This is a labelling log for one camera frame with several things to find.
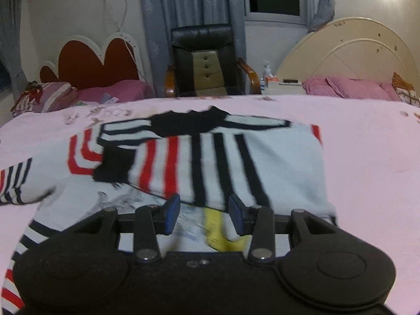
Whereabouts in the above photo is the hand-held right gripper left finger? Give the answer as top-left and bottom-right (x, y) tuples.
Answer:
(70, 193), (182, 264)

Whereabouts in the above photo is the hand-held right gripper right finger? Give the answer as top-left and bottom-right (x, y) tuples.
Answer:
(228, 193), (342, 265)

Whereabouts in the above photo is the red black white striped sweater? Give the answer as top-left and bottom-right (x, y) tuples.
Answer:
(0, 106), (338, 315)

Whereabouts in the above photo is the magenta pillow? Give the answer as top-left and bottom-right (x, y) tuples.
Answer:
(76, 79), (155, 103)

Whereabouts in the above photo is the cream nightstand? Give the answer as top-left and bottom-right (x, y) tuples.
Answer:
(262, 79), (307, 96)

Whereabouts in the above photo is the pink floral bedsheet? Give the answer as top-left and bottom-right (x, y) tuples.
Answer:
(0, 95), (420, 315)

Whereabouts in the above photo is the striped pink patterned pillow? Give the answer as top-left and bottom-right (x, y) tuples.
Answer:
(11, 81), (78, 116)

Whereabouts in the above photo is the red cloud-shaped headboard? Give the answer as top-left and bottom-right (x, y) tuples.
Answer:
(39, 34), (146, 90)

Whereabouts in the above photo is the black leather armchair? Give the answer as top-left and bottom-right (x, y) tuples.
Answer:
(164, 24), (262, 98)

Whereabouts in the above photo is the cream round headboard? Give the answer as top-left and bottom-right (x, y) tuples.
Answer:
(276, 16), (420, 87)

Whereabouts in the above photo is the orange patterned pillow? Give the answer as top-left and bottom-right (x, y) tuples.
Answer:
(392, 71), (420, 107)

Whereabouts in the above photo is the tied grey curtain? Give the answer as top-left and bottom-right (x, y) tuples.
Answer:
(307, 0), (338, 34)

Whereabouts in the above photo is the white hanging cable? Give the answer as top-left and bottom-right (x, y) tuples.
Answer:
(103, 0), (138, 64)

